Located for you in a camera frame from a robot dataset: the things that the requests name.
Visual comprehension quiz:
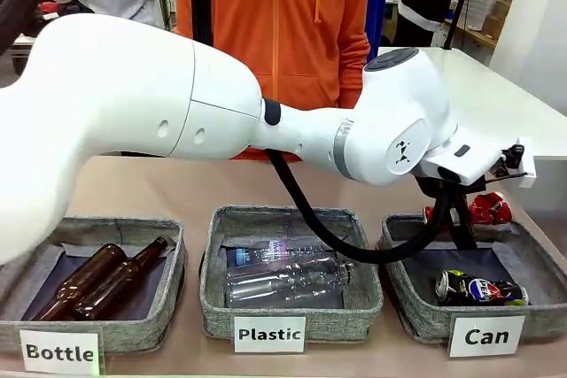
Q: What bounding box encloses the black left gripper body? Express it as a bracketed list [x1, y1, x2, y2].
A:
[416, 175, 471, 204]

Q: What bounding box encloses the crushed red soda can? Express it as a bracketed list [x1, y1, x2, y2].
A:
[423, 191, 514, 227]

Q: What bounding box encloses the large clear plastic bottle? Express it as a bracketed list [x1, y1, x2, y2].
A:
[225, 251, 355, 308]

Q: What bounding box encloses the brown glass bottle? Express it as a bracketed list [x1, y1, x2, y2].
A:
[73, 237, 169, 320]
[33, 243, 128, 321]

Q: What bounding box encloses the crushed black Pepsi can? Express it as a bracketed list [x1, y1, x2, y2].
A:
[435, 268, 530, 307]

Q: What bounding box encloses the grey fabric basket labelled Can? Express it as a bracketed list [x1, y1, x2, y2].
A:
[379, 212, 555, 346]

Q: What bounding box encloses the white Can label card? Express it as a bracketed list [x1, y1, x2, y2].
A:
[448, 314, 527, 359]

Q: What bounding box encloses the grey fabric basket labelled Plastic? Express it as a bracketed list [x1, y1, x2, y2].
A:
[198, 204, 384, 343]

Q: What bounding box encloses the grey fabric basket labelled Bottle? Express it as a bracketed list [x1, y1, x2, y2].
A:
[0, 217, 187, 352]

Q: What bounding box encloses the white side table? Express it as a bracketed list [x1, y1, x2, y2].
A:
[376, 45, 567, 216]

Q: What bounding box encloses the black thin pole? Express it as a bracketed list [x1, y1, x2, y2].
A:
[443, 0, 471, 51]

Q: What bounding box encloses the cardboard box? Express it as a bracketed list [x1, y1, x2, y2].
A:
[483, 0, 518, 39]

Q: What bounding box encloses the clear bottle with blue cap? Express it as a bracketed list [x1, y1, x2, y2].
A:
[226, 239, 314, 271]

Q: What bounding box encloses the person in orange hoodie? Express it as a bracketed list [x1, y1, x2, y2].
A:
[175, 0, 371, 162]

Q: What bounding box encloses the white Plastic label card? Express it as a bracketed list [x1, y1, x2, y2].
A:
[233, 316, 307, 354]

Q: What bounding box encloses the white Bottle label card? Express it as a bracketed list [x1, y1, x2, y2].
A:
[18, 328, 104, 373]

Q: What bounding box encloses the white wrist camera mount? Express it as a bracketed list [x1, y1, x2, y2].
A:
[482, 143, 538, 189]

